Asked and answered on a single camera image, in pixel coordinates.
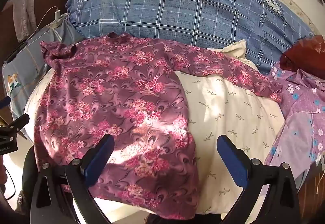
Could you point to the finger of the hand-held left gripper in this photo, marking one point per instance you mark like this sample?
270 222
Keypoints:
17 122
4 105

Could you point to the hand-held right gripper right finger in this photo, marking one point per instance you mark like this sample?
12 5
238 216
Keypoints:
233 163

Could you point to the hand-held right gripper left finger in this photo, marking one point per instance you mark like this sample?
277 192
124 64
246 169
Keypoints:
99 160

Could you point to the maroon floral shirt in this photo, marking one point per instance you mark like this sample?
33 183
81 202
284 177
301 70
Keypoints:
114 86

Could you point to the light blue pillow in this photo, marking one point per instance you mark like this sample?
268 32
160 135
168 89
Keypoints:
25 66

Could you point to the purple floral garment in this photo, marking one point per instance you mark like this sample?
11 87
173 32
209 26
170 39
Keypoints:
299 117

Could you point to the grey cloth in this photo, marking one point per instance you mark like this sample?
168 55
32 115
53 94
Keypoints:
24 10

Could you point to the white charger plug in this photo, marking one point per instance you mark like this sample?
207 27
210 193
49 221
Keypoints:
57 14

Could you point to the dark red cloth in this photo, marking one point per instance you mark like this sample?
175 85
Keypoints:
304 53

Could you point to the blue plaid quilt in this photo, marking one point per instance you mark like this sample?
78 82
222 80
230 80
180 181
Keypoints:
177 10

